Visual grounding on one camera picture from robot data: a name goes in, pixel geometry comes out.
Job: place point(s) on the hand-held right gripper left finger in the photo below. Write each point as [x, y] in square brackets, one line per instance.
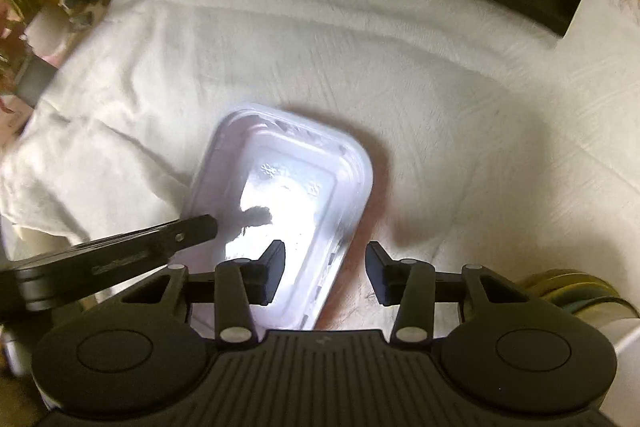
[270, 274]

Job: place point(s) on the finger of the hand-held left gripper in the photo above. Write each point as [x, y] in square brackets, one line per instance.
[125, 257]

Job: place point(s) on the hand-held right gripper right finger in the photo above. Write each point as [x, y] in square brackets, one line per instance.
[377, 274]

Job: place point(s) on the clear plastic rectangular container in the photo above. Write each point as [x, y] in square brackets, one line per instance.
[310, 187]

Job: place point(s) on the white fringed cloth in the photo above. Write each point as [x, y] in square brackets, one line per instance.
[375, 72]

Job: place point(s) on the white round container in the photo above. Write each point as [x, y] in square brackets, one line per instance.
[50, 29]

